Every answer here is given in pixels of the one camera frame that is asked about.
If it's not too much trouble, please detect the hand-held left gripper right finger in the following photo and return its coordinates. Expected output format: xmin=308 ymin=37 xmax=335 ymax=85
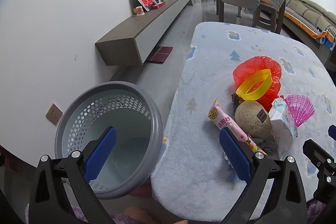
xmin=219 ymin=127 xmax=308 ymax=224

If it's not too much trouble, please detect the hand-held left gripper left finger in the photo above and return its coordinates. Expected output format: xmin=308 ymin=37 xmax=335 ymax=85
xmin=28 ymin=126 xmax=117 ymax=224

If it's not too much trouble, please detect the pink snack packet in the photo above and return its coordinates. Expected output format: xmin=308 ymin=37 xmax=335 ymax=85
xmin=207 ymin=99 xmax=267 ymax=156

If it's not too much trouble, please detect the grey knotted cloth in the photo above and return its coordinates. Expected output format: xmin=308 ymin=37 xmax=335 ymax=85
xmin=253 ymin=137 xmax=279 ymax=156

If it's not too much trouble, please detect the white wet wipes pack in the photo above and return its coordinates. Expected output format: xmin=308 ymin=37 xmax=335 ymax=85
xmin=269 ymin=98 xmax=298 ymax=157

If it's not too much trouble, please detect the beige plush ball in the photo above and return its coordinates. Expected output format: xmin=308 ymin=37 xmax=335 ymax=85
xmin=234 ymin=100 xmax=273 ymax=138

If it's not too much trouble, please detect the pink shell-shaped plastic scoop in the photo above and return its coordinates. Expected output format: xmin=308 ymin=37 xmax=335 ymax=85
xmin=284 ymin=94 xmax=315 ymax=127

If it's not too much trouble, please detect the grey perforated plastic basket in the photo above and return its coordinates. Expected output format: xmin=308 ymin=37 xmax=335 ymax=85
xmin=54 ymin=81 xmax=164 ymax=199

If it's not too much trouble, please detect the yellow plastic ring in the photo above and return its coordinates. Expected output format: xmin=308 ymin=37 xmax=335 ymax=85
xmin=235 ymin=69 xmax=272 ymax=101

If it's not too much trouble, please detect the red plastic bag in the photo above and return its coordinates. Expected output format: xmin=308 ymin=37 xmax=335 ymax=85
xmin=232 ymin=55 xmax=282 ymax=111

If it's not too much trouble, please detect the dark side table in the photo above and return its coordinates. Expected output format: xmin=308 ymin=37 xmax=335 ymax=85
xmin=324 ymin=48 xmax=336 ymax=75

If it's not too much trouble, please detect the light blue printed blanket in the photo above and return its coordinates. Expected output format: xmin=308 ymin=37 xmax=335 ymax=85
xmin=151 ymin=21 xmax=336 ymax=218

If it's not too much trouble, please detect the orange checkered sofa blanket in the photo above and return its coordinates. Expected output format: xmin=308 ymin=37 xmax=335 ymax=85
xmin=285 ymin=7 xmax=336 ymax=44

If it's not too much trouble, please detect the maroon bathroom scale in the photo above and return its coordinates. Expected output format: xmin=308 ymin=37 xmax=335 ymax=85
xmin=148 ymin=46 xmax=174 ymax=64

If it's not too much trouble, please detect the grey-green sofa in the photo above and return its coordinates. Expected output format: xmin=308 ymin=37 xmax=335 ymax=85
xmin=282 ymin=0 xmax=336 ymax=51

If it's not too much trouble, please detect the grey wooden stool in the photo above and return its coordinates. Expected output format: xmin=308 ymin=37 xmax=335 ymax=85
xmin=252 ymin=7 xmax=279 ymax=33

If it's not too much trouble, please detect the wall socket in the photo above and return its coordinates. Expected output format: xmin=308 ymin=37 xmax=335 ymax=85
xmin=45 ymin=103 xmax=63 ymax=126

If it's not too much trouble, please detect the floating wall cabinet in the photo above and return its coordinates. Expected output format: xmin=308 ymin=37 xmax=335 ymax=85
xmin=95 ymin=0 xmax=191 ymax=67

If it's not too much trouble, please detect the large photo frame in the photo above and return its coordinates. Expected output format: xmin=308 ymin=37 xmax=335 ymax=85
xmin=132 ymin=0 xmax=157 ymax=12

